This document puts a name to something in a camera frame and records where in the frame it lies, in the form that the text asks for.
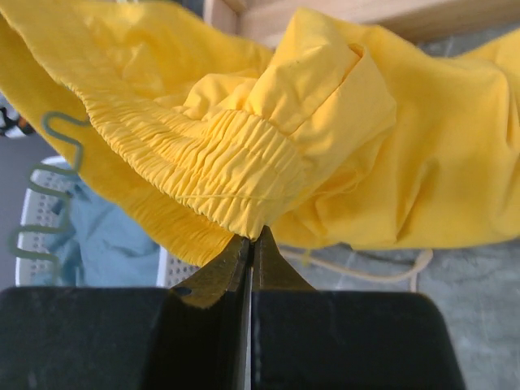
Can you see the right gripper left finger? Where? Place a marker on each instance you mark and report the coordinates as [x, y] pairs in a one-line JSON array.
[[186, 337]]

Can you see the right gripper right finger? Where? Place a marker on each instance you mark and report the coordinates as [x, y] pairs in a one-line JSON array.
[[304, 338]]

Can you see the green hanger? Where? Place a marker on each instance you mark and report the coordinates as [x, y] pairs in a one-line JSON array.
[[46, 208]]

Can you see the yellow shorts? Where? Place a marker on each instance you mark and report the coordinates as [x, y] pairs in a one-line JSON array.
[[343, 134]]

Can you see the patterned black orange shorts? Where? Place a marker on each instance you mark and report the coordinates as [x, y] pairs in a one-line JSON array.
[[13, 125]]

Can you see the wooden hanger rack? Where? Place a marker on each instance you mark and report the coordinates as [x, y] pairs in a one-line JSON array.
[[415, 20]]

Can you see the blue cloth in basket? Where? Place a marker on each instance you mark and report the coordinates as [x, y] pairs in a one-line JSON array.
[[102, 246]]

